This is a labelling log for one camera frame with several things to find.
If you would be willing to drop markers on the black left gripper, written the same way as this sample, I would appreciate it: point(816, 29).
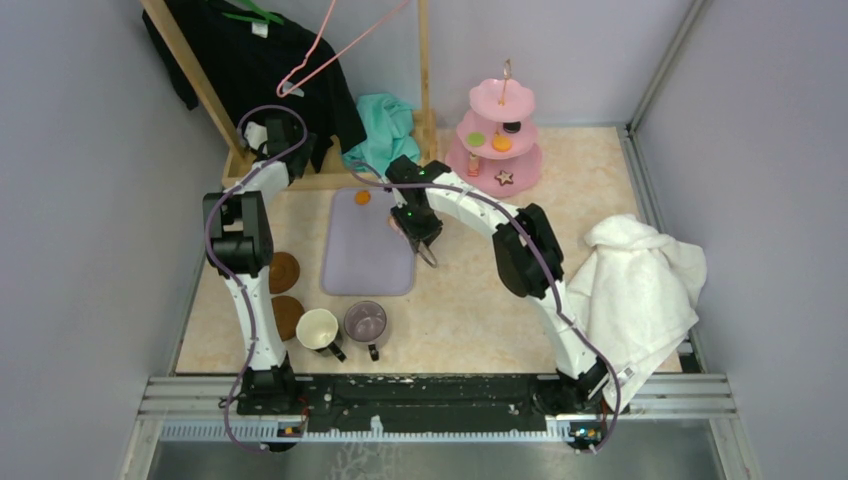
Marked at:
point(305, 150)

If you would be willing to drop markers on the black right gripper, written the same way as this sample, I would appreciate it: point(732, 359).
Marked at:
point(427, 234)

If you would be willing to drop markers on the pink food tongs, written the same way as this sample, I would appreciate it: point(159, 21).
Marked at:
point(420, 249)

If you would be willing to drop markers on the red striped cake piece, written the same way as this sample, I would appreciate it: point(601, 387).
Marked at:
point(473, 165)

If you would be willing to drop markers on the star-shaped iced cookie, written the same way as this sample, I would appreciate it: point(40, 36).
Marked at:
point(504, 178)

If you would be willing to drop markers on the green round cookie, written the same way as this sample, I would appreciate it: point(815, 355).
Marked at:
point(475, 139)

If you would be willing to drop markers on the orange waffle round cookie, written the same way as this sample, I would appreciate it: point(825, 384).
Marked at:
point(501, 143)

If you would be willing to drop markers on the black sandwich cookie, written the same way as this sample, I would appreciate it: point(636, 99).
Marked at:
point(512, 127)

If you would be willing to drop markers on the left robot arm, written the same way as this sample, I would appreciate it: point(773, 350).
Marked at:
point(239, 244)

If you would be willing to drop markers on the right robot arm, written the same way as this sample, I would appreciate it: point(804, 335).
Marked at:
point(528, 257)

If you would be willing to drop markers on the small orange round cookie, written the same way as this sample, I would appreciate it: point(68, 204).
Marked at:
point(362, 197)

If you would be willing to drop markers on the lavender serving tray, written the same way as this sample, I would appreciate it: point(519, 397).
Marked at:
point(363, 256)

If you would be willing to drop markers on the black t-shirt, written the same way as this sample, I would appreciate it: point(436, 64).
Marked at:
point(253, 66)

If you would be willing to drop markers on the teal cloth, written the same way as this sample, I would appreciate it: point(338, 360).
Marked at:
point(389, 126)

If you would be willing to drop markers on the pink three-tier cake stand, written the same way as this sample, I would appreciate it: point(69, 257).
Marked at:
point(493, 102)

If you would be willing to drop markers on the green clothes hanger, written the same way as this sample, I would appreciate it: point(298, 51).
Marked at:
point(252, 13)

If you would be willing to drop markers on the brown saucer far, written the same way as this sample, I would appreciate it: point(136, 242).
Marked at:
point(284, 272)

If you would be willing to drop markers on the brown saucer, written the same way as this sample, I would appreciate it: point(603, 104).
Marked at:
point(284, 272)
point(287, 312)

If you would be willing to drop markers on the brown saucer near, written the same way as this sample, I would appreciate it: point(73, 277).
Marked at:
point(287, 312)

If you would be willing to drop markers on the white towel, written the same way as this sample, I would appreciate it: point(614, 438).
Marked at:
point(635, 298)

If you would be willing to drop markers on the wooden clothes rack frame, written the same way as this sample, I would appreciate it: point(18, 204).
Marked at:
point(333, 174)

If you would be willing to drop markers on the purple mug black handle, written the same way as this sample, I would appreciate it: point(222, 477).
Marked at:
point(367, 323)

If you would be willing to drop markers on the cream mug black handle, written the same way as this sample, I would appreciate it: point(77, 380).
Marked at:
point(318, 330)

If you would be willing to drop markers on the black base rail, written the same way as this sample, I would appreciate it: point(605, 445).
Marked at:
point(489, 403)

